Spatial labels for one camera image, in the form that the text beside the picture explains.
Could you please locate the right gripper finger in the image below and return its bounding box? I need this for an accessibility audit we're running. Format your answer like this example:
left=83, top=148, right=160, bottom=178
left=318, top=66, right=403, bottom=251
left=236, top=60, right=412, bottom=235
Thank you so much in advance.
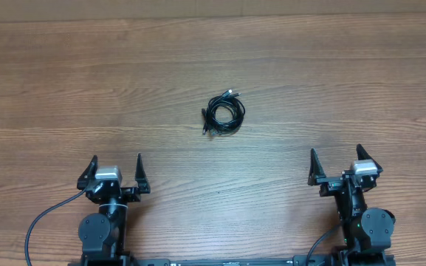
left=356, top=143, right=383, bottom=174
left=308, top=148, right=326, bottom=186

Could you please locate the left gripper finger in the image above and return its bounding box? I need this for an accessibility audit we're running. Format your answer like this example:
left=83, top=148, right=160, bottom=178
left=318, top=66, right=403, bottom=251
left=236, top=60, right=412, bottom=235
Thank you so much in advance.
left=134, top=153, right=151, bottom=194
left=77, top=155, right=98, bottom=190

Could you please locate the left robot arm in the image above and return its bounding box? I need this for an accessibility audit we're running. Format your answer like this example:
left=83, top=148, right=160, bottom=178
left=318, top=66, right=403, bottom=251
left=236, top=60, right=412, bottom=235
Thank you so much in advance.
left=77, top=155, right=151, bottom=265

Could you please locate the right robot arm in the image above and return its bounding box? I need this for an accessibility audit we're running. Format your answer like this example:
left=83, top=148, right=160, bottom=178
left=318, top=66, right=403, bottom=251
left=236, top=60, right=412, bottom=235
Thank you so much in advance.
left=304, top=144, right=396, bottom=265

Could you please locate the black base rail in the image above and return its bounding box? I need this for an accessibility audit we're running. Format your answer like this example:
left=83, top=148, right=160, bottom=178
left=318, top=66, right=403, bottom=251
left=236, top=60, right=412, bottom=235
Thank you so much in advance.
left=68, top=253, right=396, bottom=266

